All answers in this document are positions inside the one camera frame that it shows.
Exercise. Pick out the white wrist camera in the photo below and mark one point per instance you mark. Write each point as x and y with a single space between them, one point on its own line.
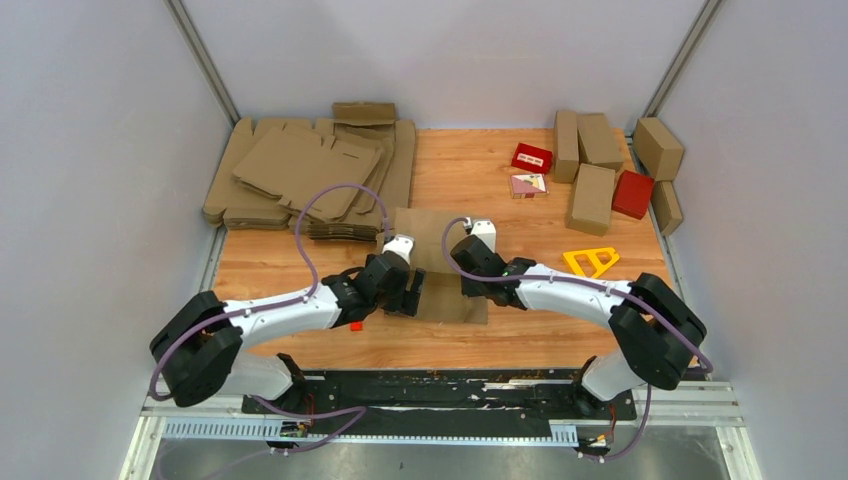
484 229
400 245

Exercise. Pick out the red box with white labels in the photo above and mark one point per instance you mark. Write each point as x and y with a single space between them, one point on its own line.
532 159

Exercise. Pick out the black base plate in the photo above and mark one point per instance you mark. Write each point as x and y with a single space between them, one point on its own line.
496 402

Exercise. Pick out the plain red box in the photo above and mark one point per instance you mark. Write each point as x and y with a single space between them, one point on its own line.
632 195

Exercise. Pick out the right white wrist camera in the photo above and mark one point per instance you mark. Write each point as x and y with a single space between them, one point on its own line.
484 229

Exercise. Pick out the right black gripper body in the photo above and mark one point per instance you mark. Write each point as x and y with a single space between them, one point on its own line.
470 286

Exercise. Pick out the brown cardboard box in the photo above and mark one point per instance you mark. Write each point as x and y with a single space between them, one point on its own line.
441 300

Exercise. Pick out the folded cardboard box front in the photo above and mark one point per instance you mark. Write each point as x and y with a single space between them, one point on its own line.
589 209

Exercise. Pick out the white slotted cable duct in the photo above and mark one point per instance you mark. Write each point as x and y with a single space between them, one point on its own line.
280 430

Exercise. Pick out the folded cardboard box right edge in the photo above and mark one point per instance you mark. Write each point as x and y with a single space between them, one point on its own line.
667 210

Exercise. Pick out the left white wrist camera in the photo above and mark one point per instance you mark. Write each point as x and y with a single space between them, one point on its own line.
400 245

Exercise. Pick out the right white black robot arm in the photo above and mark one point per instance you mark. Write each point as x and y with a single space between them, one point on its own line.
657 334

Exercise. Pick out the folded cardboard box back middle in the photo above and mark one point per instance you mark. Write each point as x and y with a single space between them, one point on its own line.
597 144

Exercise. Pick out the stack of flat cardboard blanks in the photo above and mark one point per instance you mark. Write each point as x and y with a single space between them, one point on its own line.
342 176

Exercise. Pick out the folded cardboard box far right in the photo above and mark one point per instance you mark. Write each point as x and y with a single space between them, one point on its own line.
657 148

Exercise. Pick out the yellow plastic triangle frame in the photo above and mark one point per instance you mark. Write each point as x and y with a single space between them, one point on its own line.
591 263

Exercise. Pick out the folded cardboard box upright left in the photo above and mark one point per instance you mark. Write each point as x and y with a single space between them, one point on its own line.
566 147

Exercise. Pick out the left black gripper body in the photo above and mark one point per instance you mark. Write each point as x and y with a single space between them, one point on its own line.
376 301

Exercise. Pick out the pink white printed box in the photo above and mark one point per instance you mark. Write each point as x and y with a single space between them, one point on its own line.
527 186

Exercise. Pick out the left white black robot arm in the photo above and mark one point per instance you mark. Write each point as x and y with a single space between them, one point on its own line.
203 349

